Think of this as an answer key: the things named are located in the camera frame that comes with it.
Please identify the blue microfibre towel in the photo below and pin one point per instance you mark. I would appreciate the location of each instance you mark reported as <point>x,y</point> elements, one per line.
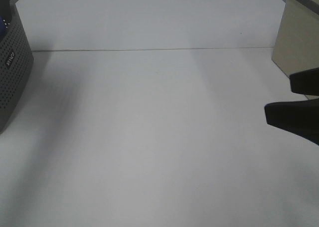
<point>2,26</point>

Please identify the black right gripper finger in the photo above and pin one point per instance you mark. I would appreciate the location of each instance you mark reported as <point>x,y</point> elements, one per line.
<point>299,117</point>
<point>305,82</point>

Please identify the beige storage box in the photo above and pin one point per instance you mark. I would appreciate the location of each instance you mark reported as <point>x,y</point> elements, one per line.
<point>297,43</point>

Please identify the grey perforated plastic basket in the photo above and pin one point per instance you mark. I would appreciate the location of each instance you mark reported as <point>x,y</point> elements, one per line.
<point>16,61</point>

